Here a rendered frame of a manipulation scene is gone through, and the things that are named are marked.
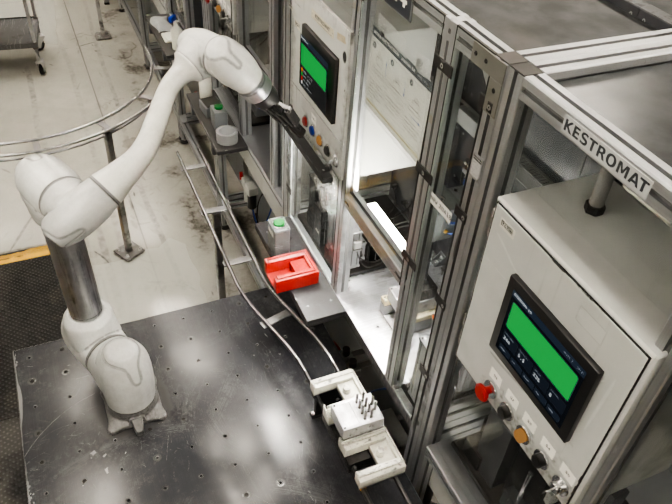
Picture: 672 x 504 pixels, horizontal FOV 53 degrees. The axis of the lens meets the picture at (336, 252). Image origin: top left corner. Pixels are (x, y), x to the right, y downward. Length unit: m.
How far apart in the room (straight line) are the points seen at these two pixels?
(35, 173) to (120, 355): 0.60
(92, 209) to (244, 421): 0.88
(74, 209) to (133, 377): 0.61
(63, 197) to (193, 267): 2.04
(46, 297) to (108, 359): 1.65
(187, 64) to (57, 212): 0.53
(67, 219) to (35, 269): 2.16
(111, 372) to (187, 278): 1.65
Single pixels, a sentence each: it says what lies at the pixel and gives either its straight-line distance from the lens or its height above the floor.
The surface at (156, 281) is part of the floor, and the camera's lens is 3.72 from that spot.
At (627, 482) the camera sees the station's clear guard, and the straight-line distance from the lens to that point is 1.34.
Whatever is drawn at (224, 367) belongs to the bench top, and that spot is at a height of 0.68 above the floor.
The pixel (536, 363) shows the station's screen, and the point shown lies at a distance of 1.32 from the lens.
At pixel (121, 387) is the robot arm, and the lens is 2.16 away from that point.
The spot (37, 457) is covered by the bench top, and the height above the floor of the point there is 0.68.
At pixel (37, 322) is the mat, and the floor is 0.01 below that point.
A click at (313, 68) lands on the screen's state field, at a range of 2.02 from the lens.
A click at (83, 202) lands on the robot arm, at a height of 1.51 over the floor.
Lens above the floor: 2.55
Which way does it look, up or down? 41 degrees down
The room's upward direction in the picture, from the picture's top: 5 degrees clockwise
